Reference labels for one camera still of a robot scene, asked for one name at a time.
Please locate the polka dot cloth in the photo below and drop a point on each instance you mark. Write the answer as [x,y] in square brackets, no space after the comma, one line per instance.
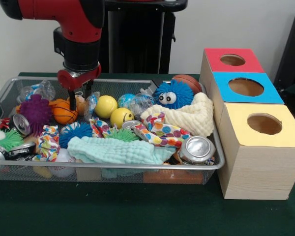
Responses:
[167,137]

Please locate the orange toy basketball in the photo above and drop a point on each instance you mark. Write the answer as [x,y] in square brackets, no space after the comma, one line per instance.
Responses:
[64,115]

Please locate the yellow smiley ball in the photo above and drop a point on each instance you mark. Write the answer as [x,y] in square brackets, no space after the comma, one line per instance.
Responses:
[121,118]

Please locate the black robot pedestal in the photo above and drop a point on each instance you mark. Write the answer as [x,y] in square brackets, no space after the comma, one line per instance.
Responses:
[142,37]

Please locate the green fuzzy toy with eyes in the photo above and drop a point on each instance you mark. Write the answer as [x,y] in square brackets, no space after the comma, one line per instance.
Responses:
[11,140]

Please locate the silver drink can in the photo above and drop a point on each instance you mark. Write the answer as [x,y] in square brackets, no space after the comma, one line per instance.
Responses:
[196,148]

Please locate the wooden box with three holes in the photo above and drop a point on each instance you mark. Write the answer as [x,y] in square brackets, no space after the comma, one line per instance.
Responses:
[258,172]

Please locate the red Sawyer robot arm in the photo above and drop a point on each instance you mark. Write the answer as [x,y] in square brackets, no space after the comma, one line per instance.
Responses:
[81,37]

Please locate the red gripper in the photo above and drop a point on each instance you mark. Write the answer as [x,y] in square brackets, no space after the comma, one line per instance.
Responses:
[77,79]

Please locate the cream knit cloth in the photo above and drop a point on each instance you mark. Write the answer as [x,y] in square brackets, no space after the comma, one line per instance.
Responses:
[191,118]

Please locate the black upright board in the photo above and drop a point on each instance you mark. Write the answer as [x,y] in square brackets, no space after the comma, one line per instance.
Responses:
[292,49]

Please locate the mint green cloth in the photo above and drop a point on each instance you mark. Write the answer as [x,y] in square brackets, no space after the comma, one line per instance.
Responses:
[113,151]

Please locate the small brown bear plush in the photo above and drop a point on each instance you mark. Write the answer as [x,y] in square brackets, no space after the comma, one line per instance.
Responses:
[80,105]

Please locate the shallow silver mesh bin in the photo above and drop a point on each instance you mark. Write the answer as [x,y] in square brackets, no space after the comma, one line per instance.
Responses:
[127,175]

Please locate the purple spiky ball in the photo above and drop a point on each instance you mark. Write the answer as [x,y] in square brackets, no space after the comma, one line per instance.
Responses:
[35,113]

